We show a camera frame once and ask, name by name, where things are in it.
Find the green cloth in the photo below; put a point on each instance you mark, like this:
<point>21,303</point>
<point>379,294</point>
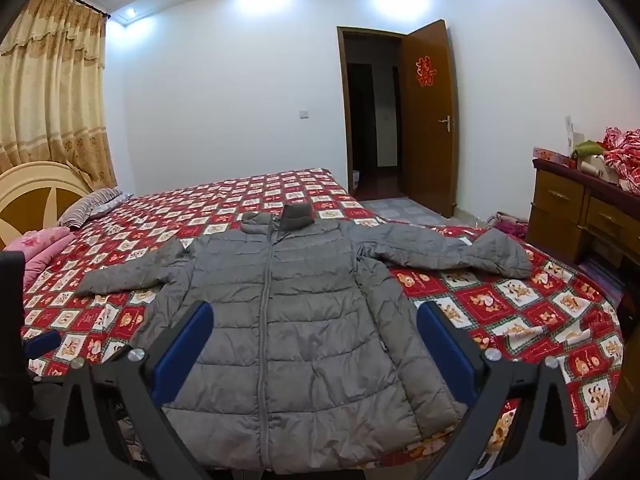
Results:
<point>590,149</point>

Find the recessed ceiling light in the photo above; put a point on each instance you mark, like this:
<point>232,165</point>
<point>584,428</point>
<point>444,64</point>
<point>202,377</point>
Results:
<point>131,11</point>

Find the beige patterned curtain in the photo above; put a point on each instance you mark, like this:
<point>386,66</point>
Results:
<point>50,85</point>

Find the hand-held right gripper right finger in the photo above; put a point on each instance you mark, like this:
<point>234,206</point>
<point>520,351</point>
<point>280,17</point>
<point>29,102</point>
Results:
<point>450,355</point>

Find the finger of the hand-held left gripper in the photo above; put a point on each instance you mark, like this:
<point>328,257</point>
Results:
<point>42,342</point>

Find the flat red box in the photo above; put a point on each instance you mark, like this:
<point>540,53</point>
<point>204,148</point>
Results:
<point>552,156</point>

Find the wooden dresser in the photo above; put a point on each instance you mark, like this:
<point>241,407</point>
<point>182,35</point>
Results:
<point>555,210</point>

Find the white waste bin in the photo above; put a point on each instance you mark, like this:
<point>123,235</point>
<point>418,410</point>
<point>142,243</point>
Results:
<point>355,181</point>

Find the pink cloth on floor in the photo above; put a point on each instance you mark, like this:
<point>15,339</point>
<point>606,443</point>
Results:
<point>510,225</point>

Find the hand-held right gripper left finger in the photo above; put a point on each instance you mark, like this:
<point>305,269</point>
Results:
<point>182,350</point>

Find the grey puffer jacket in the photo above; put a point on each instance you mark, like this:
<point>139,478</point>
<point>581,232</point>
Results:
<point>310,310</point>

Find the cream wooden bed headboard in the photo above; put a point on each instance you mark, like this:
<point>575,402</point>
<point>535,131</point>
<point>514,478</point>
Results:
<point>30,200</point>

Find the dark curtain rod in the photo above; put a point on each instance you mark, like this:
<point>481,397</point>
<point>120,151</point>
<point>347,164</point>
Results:
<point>85,4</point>

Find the brown wooden door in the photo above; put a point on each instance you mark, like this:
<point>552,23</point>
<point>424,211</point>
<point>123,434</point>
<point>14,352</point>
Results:
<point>425,160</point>

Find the pink blanket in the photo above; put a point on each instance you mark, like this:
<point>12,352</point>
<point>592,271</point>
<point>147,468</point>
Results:
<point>40,250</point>

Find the brown door frame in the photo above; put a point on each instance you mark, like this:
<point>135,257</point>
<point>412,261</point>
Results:
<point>341,110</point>

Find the red bear print bedspread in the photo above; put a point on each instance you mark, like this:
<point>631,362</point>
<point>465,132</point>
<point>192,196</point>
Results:
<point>500,305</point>

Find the striped pillow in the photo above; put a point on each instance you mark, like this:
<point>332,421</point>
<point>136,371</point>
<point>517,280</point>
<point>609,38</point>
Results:
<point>95,205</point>

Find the red and white cloth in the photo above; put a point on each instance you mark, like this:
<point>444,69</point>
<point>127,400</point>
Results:
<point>622,155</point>

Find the red paper door decoration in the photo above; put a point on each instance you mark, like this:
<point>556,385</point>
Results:
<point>425,70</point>

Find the grey patterned floor mat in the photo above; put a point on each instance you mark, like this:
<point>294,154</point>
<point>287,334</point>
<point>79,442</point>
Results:
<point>400,209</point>

